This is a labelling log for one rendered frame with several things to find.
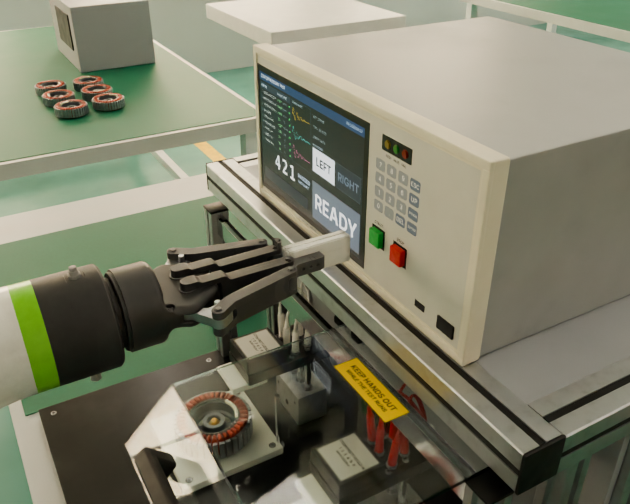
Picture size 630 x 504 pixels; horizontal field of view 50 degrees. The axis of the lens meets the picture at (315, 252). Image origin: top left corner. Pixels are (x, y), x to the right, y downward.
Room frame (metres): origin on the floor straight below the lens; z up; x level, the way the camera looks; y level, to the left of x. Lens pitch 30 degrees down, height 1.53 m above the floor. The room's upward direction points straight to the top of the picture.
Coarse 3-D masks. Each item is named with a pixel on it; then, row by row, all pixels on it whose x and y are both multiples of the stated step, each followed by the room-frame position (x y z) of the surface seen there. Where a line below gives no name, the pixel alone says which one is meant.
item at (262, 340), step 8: (264, 328) 0.80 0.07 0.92; (240, 336) 0.79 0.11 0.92; (248, 336) 0.79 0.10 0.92; (256, 336) 0.79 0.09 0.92; (264, 336) 0.79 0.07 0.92; (272, 336) 0.79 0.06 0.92; (232, 344) 0.77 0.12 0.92; (240, 344) 0.77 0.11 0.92; (248, 344) 0.77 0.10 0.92; (256, 344) 0.77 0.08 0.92; (264, 344) 0.77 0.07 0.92; (272, 344) 0.77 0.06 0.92; (280, 344) 0.77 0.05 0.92; (232, 352) 0.77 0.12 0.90; (240, 352) 0.75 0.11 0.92; (248, 352) 0.75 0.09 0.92; (256, 352) 0.75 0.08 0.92; (232, 360) 0.77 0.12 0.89
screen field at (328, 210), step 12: (312, 180) 0.73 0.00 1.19; (312, 192) 0.73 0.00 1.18; (324, 192) 0.71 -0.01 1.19; (312, 204) 0.73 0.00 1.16; (324, 204) 0.71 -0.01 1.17; (336, 204) 0.69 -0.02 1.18; (312, 216) 0.73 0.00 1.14; (324, 216) 0.71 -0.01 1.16; (336, 216) 0.69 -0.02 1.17; (348, 216) 0.66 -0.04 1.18; (336, 228) 0.68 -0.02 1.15; (348, 228) 0.66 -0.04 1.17
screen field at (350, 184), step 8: (320, 152) 0.72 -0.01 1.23; (320, 160) 0.72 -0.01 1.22; (328, 160) 0.70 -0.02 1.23; (320, 168) 0.72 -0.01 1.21; (328, 168) 0.70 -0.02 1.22; (336, 168) 0.69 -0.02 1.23; (344, 168) 0.67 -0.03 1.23; (328, 176) 0.70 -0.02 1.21; (336, 176) 0.69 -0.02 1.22; (344, 176) 0.67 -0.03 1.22; (352, 176) 0.66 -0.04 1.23; (336, 184) 0.69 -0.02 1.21; (344, 184) 0.67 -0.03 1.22; (352, 184) 0.66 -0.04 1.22; (360, 184) 0.64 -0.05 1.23; (344, 192) 0.67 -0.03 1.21; (352, 192) 0.66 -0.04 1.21; (360, 192) 0.64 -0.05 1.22
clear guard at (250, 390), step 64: (192, 384) 0.52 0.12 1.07; (256, 384) 0.52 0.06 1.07; (320, 384) 0.52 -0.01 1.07; (384, 384) 0.52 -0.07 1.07; (128, 448) 0.49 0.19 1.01; (192, 448) 0.44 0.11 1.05; (256, 448) 0.43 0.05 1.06; (320, 448) 0.43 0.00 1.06; (384, 448) 0.43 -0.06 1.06; (448, 448) 0.43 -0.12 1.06
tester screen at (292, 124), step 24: (264, 96) 0.84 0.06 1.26; (288, 96) 0.78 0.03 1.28; (264, 120) 0.84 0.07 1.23; (288, 120) 0.79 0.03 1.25; (312, 120) 0.73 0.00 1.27; (336, 120) 0.69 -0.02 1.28; (264, 144) 0.85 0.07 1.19; (288, 144) 0.79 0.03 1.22; (312, 144) 0.73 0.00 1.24; (336, 144) 0.69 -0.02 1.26; (360, 144) 0.65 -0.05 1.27; (264, 168) 0.85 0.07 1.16; (312, 168) 0.73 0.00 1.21; (360, 168) 0.65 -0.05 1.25; (336, 192) 0.69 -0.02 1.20; (360, 216) 0.64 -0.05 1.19; (360, 240) 0.64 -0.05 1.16
